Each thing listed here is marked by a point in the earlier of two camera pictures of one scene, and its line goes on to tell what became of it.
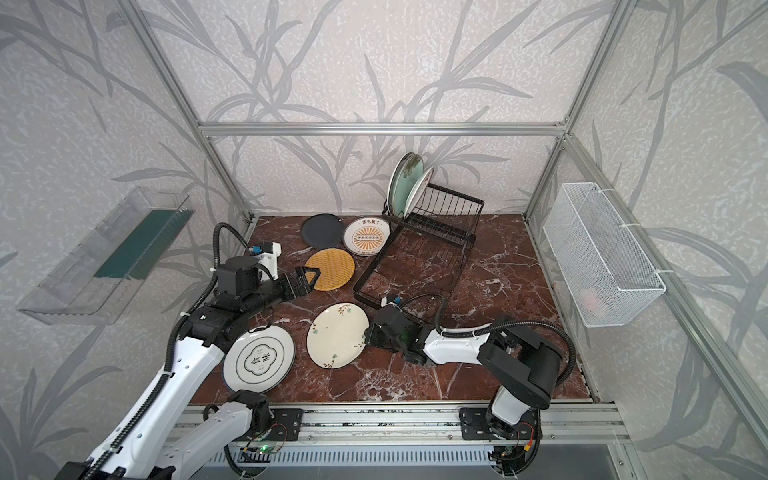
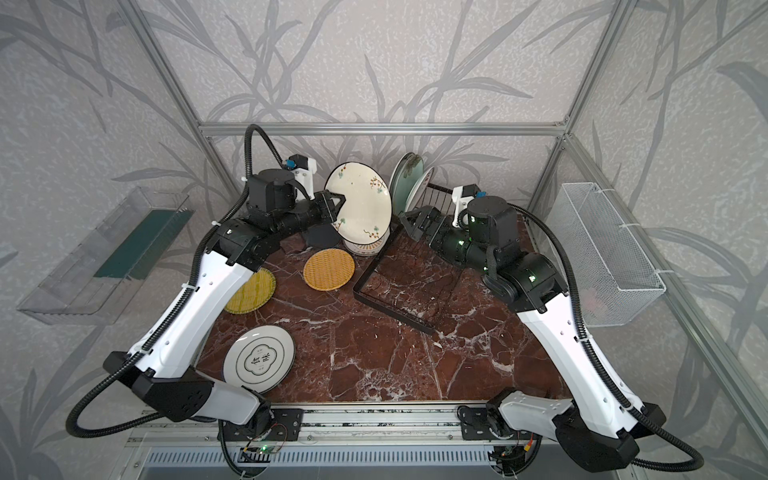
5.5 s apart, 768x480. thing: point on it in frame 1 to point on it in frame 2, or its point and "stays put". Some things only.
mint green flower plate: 406,172 stays put
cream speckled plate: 417,191 stays put
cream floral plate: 336,335 to 367,211
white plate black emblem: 261,358 stays put
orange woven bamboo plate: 336,266 stays put
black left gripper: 293,285 to 321,205
